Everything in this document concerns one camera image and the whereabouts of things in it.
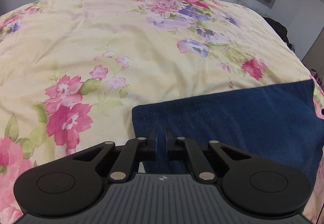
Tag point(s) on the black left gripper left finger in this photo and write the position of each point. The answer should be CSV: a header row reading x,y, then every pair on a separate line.
x,y
74,183

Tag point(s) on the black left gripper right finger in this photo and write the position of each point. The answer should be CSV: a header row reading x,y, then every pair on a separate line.
x,y
251,184

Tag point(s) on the blue denim jeans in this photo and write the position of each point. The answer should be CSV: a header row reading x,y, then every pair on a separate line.
x,y
278,122

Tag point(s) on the floral yellow bed quilt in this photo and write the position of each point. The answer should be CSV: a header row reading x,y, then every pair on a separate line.
x,y
72,70

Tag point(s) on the dark clothes pile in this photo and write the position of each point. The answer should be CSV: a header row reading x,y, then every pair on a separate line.
x,y
281,31

